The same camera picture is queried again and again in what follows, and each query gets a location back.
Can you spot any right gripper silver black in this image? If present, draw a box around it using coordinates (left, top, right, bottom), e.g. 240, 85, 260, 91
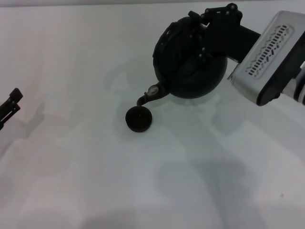
188, 2, 305, 107

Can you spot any black round teapot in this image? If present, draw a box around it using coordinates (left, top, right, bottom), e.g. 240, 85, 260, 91
137, 15, 229, 107

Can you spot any small black teacup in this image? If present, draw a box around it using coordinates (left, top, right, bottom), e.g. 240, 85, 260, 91
125, 105, 153, 133

